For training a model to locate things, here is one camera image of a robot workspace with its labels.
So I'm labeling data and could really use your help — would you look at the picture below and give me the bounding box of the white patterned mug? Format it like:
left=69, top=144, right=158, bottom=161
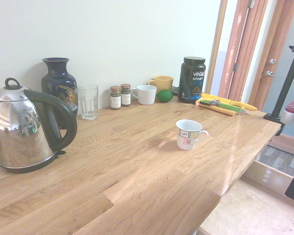
left=175, top=119, right=209, bottom=151

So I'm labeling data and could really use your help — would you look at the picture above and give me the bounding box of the open wooden drawer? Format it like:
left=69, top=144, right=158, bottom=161
left=244, top=144, right=294, bottom=196

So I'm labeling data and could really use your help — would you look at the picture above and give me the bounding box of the yellow mug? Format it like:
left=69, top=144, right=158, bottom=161
left=147, top=75, right=174, bottom=93

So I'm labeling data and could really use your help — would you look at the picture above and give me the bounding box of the plain white mug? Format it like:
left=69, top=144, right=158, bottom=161
left=130, top=84, right=158, bottom=105

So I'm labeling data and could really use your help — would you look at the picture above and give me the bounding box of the black stand table clamp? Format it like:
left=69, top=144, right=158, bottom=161
left=264, top=112, right=288, bottom=137

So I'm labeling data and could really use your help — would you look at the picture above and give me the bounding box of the yellow dish cloth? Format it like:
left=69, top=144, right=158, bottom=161
left=195, top=92, right=238, bottom=117

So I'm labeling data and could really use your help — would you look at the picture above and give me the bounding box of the black protein powder tub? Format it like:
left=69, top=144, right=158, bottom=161
left=177, top=56, right=206, bottom=104

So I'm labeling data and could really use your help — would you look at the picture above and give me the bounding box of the light wooden door jamb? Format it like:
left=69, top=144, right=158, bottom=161
left=205, top=0, right=228, bottom=95

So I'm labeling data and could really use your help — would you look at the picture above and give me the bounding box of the orange wooden door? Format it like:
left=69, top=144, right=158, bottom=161
left=218, top=0, right=270, bottom=102

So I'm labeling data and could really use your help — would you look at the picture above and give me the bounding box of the green lime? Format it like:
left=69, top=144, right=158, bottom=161
left=156, top=89, right=173, bottom=103

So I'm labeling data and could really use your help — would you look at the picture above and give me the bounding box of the spice jar copper lid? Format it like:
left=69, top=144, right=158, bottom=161
left=109, top=85, right=122, bottom=110
left=120, top=83, right=132, bottom=107

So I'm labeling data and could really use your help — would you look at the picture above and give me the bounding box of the clear drinking glass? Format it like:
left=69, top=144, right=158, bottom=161
left=77, top=84, right=99, bottom=120

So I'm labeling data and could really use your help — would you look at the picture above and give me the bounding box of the dark blue painted vase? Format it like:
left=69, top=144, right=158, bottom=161
left=41, top=57, right=78, bottom=130

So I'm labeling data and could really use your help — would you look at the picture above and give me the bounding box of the stainless steel electric kettle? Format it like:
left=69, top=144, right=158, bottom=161
left=0, top=77, right=78, bottom=174

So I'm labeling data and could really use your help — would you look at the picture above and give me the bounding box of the green handled can opener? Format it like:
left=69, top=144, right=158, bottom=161
left=199, top=99, right=250, bottom=115

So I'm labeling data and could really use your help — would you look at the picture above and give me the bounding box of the black camera stand pole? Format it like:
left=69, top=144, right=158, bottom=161
left=271, top=34, right=294, bottom=116

